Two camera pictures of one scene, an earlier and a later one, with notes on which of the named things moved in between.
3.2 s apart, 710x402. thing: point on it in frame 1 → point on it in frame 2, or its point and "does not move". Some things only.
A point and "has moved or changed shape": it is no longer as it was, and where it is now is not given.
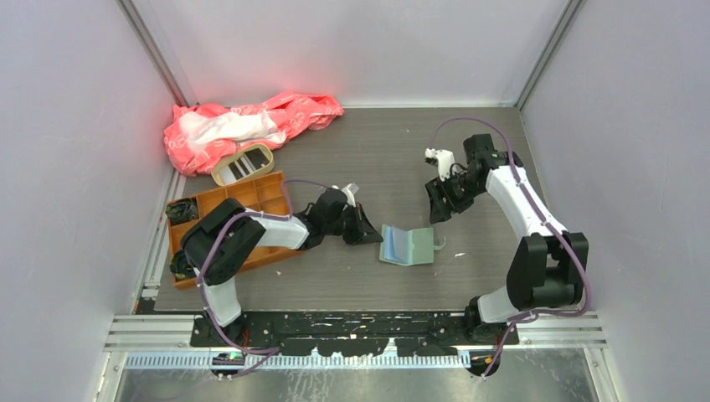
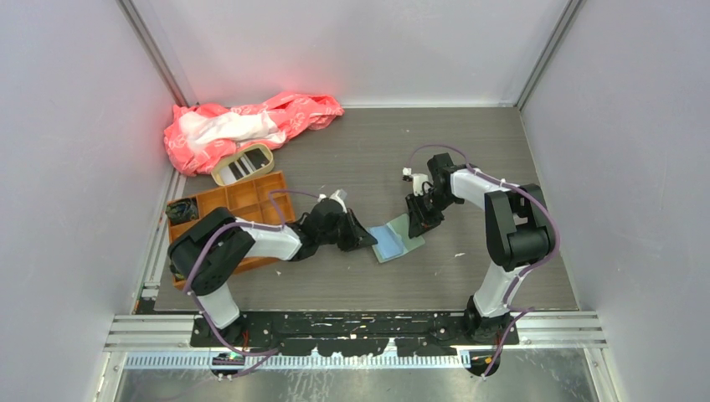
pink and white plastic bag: x=198 y=136 does not move
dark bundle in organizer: x=182 y=210 does not move
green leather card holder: x=408 y=247 has moved or changed shape
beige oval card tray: x=250 y=161 does not move
